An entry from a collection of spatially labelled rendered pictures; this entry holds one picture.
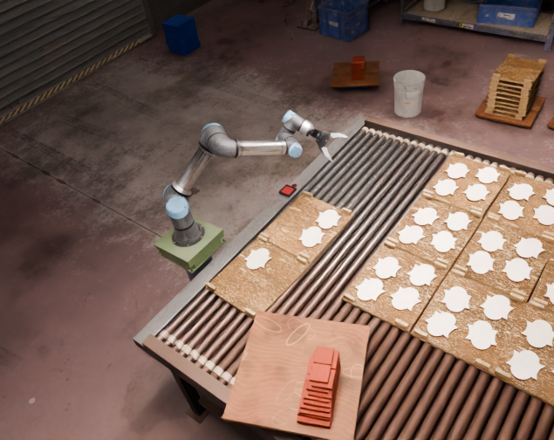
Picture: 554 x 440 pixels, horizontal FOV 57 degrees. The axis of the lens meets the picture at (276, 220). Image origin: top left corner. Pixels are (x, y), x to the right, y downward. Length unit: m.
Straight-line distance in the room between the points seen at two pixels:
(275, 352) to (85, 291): 2.31
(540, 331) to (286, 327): 1.07
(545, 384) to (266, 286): 1.26
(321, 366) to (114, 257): 2.71
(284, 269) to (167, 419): 1.29
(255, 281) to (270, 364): 0.54
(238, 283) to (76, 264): 2.13
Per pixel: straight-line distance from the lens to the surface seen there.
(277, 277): 2.55
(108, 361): 3.72
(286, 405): 2.07
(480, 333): 2.37
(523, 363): 2.34
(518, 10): 6.61
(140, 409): 3.45
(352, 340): 2.18
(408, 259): 2.59
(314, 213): 2.83
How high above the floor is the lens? 2.89
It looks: 44 degrees down
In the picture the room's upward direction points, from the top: 10 degrees counter-clockwise
